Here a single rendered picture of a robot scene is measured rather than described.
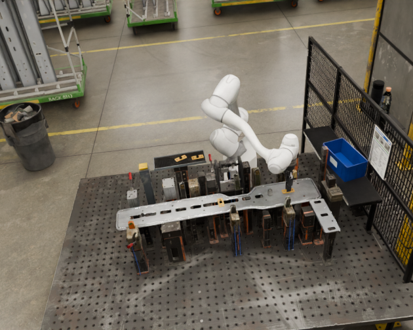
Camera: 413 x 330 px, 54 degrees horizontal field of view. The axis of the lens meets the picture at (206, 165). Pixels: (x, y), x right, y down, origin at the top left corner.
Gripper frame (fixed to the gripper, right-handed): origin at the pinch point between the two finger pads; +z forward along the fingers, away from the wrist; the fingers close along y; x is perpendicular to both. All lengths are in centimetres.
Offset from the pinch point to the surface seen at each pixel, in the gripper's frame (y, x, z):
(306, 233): 22.5, 6.3, 24.2
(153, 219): 5, -93, 4
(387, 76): -184, 171, 34
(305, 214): 21.6, 5.0, 6.6
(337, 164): -6.1, 36.4, -6.5
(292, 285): 52, -13, 35
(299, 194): 4.4, 6.3, 4.6
